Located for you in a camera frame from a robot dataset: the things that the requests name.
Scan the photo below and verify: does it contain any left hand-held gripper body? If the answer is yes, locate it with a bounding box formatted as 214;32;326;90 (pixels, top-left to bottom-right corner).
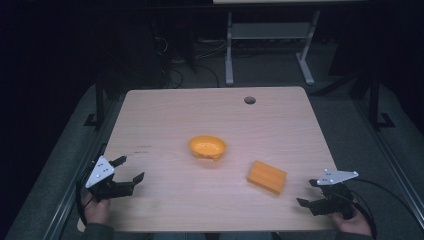
84;155;132;202

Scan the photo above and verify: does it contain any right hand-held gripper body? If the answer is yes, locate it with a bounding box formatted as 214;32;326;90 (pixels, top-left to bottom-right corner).
315;168;360;220

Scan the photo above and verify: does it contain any orange rectangular block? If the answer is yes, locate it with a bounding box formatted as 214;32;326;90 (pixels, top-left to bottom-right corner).
246;160;288;196

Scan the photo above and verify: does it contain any orange plastic bowl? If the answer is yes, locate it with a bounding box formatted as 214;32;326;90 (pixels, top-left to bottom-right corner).
188;134;228;162

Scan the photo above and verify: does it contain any person's left hand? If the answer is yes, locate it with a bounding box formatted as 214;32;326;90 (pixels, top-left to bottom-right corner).
80;192;111;226

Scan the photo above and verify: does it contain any person's right hand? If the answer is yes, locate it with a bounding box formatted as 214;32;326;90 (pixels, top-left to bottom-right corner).
327;204;373;238

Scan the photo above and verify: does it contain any black metal stand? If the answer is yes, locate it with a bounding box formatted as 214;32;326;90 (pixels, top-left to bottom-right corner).
83;74;108;130
367;70;397;132

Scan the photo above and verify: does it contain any white metal stand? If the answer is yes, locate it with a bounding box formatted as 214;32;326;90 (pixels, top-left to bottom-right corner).
224;10;322;87

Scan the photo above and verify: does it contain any aluminium floor rail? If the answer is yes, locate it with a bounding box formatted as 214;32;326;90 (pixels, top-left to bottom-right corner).
352;98;424;222
42;99;129;240

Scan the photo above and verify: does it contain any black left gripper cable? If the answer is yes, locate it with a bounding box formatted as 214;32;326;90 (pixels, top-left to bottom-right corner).
75;162;100;228

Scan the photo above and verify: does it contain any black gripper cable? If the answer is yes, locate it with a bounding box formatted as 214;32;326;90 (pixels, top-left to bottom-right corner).
75;162;100;228
343;178;416;240

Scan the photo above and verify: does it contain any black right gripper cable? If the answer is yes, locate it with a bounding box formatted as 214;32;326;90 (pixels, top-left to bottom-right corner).
343;178;416;240

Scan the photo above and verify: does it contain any tangle of floor cables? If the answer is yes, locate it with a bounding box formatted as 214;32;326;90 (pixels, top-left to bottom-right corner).
146;16;231;90

